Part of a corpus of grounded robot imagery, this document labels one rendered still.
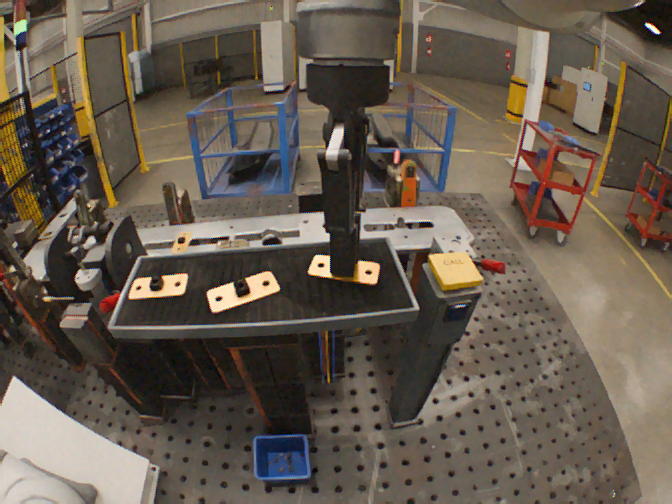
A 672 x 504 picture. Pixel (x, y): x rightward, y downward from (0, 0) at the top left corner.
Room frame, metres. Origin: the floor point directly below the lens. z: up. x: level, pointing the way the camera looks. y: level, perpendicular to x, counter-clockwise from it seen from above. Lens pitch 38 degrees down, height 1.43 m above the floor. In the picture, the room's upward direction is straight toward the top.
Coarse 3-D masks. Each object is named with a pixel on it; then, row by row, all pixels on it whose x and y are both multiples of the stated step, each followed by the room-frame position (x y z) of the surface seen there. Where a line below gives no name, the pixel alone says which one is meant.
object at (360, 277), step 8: (320, 256) 0.32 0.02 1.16; (328, 256) 0.32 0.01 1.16; (312, 264) 0.31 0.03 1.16; (328, 264) 0.31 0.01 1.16; (360, 264) 0.31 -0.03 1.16; (368, 264) 0.31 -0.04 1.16; (376, 264) 0.31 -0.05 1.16; (312, 272) 0.29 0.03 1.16; (320, 272) 0.29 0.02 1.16; (328, 272) 0.29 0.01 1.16; (360, 272) 0.29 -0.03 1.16; (376, 272) 0.29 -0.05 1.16; (344, 280) 0.28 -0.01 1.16; (352, 280) 0.28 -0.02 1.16; (360, 280) 0.28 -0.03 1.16; (368, 280) 0.28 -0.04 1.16; (376, 280) 0.28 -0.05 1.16
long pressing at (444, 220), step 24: (264, 216) 0.69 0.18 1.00; (288, 216) 0.68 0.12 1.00; (312, 216) 0.68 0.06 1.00; (384, 216) 0.68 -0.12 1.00; (408, 216) 0.69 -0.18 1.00; (432, 216) 0.69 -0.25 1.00; (456, 216) 0.70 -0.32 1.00; (48, 240) 0.60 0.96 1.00; (144, 240) 0.59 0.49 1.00; (168, 240) 0.59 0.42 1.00; (288, 240) 0.58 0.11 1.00; (408, 240) 0.58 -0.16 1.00; (432, 240) 0.58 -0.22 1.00
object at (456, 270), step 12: (456, 252) 0.34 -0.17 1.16; (432, 264) 0.31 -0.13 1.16; (444, 264) 0.31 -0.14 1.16; (456, 264) 0.31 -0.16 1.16; (468, 264) 0.31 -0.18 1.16; (444, 276) 0.29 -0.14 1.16; (456, 276) 0.29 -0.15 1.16; (468, 276) 0.29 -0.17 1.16; (480, 276) 0.29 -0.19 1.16; (444, 288) 0.27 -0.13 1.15; (456, 288) 0.28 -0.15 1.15
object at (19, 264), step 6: (0, 222) 0.38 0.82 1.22; (6, 222) 0.40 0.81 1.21; (0, 228) 0.36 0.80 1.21; (6, 228) 0.39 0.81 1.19; (0, 234) 0.36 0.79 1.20; (0, 240) 0.35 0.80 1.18; (6, 240) 0.37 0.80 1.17; (0, 246) 0.35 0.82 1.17; (6, 246) 0.36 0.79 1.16; (12, 246) 0.38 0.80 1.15; (6, 252) 0.36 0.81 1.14; (12, 252) 0.37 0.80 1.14; (12, 258) 0.36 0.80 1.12; (18, 258) 0.38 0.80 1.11; (12, 264) 0.36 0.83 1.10; (18, 264) 0.37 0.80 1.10; (24, 264) 0.38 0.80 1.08; (24, 276) 0.38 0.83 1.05
